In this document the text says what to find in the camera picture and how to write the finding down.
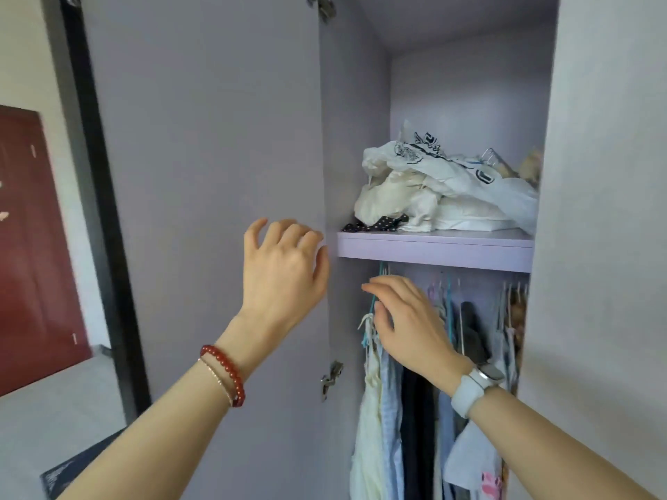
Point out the person's left hand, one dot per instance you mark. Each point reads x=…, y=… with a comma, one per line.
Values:
x=279, y=275

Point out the person's right hand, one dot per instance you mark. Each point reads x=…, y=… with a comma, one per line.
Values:
x=417, y=338

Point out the person's left thumb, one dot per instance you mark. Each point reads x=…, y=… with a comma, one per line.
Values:
x=322, y=268

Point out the person's left middle finger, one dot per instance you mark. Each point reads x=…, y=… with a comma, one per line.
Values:
x=298, y=234

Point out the person's left little finger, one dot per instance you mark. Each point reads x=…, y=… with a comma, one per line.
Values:
x=255, y=231

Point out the person's right thumb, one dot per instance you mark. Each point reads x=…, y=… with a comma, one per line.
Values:
x=383, y=325

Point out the person's right forearm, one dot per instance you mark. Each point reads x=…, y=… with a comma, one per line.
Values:
x=547, y=453

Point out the person's left forearm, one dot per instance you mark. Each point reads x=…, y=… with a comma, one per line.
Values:
x=156, y=437

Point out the teal clothes hanger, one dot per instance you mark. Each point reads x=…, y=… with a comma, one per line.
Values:
x=369, y=315

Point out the row of pastel hangers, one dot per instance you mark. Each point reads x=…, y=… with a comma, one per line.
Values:
x=451, y=307

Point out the metal door hinge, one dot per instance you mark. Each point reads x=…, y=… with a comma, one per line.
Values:
x=331, y=379
x=323, y=4

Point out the black polka dot fabric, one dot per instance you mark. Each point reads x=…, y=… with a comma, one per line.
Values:
x=383, y=223

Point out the black hanging garment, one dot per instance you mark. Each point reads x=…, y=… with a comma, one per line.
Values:
x=471, y=328

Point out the lilac wardrobe shelf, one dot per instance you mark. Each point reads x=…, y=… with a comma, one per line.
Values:
x=437, y=249

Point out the lilac open wardrobe door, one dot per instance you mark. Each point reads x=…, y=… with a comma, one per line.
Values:
x=208, y=150

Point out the cream crumpled cloth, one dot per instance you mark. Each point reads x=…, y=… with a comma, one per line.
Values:
x=391, y=200

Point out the light blue hanging shirt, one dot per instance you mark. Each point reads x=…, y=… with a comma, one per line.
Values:
x=392, y=426

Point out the cream hanging dress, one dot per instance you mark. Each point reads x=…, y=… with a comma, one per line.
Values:
x=367, y=426

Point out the white smartwatch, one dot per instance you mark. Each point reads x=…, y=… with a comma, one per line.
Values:
x=471, y=393

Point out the dark hanging garment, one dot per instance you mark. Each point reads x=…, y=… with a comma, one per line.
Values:
x=419, y=442

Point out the lilac wardrobe body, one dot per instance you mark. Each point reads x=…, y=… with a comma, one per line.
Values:
x=354, y=124

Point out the brown patterned garment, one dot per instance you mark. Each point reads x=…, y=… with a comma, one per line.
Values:
x=517, y=315

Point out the white folded cloth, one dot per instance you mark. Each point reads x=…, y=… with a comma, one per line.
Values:
x=469, y=216

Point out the pale lilac hanging garment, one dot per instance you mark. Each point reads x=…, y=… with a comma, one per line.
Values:
x=471, y=458

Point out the white printed plastic bag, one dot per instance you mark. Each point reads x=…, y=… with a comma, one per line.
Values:
x=500, y=195

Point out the pink print garment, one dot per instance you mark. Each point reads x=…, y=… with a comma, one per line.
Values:
x=491, y=486

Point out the beige soft item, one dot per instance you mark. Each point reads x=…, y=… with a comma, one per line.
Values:
x=530, y=166

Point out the dark red door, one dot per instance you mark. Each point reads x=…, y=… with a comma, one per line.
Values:
x=36, y=255

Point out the lilac closed wardrobe door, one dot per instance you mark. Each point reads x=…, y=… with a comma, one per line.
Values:
x=604, y=203

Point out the black door frame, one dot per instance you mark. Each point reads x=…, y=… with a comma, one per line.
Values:
x=94, y=150

